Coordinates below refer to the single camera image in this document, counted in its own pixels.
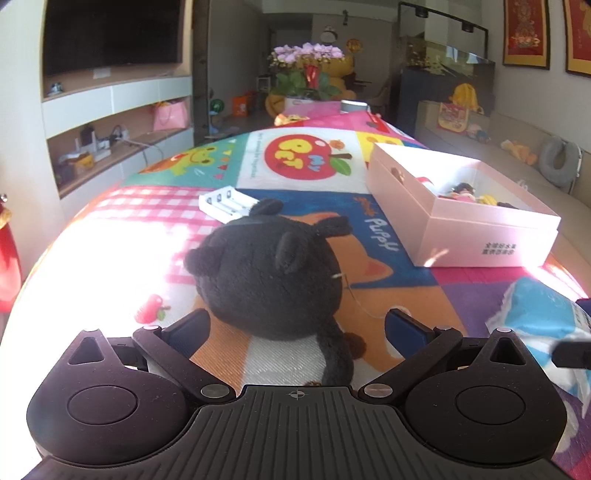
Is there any pink gift bag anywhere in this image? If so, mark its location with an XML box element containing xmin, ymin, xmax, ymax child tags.
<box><xmin>153</xmin><ymin>100</ymin><xmax>190</xmax><ymax>132</ymax></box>

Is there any black plush toy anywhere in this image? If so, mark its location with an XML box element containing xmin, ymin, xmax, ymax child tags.
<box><xmin>185</xmin><ymin>198</ymin><xmax>365</xmax><ymax>386</ymax></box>

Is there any red framed wall poster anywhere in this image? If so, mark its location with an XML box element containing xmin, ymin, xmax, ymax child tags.
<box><xmin>563</xmin><ymin>0</ymin><xmax>591</xmax><ymax>77</ymax></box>
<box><xmin>503</xmin><ymin>0</ymin><xmax>550</xmax><ymax>70</ymax></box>

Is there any blue white cotton pad pack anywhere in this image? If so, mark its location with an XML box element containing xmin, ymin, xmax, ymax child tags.
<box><xmin>485</xmin><ymin>277</ymin><xmax>591</xmax><ymax>398</ymax></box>

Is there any glass fish tank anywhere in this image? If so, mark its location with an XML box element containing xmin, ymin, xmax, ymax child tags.
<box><xmin>399</xmin><ymin>37</ymin><xmax>495</xmax><ymax>75</ymax></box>

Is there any colourful printed mat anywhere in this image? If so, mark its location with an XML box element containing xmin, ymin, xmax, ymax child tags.
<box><xmin>0</xmin><ymin>111</ymin><xmax>591</xmax><ymax>480</ymax></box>

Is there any pink cardboard box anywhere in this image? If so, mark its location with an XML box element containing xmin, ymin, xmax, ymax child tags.
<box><xmin>367</xmin><ymin>142</ymin><xmax>561</xmax><ymax>268</ymax></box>

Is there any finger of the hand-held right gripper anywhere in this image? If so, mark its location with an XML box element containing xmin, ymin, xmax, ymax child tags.
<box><xmin>551</xmin><ymin>339</ymin><xmax>591</xmax><ymax>369</ymax></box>

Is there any yellow duck plush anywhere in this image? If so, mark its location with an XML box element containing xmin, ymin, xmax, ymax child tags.
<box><xmin>501</xmin><ymin>139</ymin><xmax>539</xmax><ymax>166</ymax></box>

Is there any small doll figure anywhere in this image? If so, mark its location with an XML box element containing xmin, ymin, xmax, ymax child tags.
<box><xmin>438</xmin><ymin>182</ymin><xmax>478</xmax><ymax>201</ymax></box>

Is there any white battery charger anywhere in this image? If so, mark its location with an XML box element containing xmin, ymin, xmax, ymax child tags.
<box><xmin>199</xmin><ymin>187</ymin><xmax>259</xmax><ymax>224</ymax></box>

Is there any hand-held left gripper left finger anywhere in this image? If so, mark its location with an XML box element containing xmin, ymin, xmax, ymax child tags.
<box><xmin>67</xmin><ymin>308</ymin><xmax>236</xmax><ymax>401</ymax></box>

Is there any beige sofa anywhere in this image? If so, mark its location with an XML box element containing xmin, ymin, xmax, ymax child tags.
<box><xmin>416</xmin><ymin>99</ymin><xmax>591</xmax><ymax>287</ymax></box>

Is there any printed red bag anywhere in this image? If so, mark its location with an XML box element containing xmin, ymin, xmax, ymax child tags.
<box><xmin>438</xmin><ymin>102</ymin><xmax>469</xmax><ymax>134</ymax></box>

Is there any pink mesh cloth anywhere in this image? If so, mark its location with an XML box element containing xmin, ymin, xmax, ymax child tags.
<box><xmin>286</xmin><ymin>102</ymin><xmax>342</xmax><ymax>118</ymax></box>

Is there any dark cabinet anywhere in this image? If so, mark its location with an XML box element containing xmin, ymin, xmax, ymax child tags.
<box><xmin>399</xmin><ymin>67</ymin><xmax>497</xmax><ymax>139</ymax></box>

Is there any yellow backpack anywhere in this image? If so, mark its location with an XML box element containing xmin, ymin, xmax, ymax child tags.
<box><xmin>452</xmin><ymin>84</ymin><xmax>482</xmax><ymax>112</ymax></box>

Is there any white tv cabinet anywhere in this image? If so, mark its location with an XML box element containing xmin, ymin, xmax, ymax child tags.
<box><xmin>39</xmin><ymin>0</ymin><xmax>195</xmax><ymax>199</ymax></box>

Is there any purple orchid plant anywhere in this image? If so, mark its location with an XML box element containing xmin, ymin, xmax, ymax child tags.
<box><xmin>268</xmin><ymin>42</ymin><xmax>345</xmax><ymax>102</ymax></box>

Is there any black television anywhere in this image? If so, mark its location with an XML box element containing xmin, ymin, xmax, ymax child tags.
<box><xmin>44</xmin><ymin>0</ymin><xmax>181</xmax><ymax>77</ymax></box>

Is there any grey neck pillow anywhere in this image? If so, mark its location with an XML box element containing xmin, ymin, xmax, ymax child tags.
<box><xmin>540</xmin><ymin>138</ymin><xmax>583</xmax><ymax>188</ymax></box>

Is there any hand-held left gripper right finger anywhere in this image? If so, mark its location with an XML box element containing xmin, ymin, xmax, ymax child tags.
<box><xmin>362</xmin><ymin>308</ymin><xmax>532</xmax><ymax>400</ymax></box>

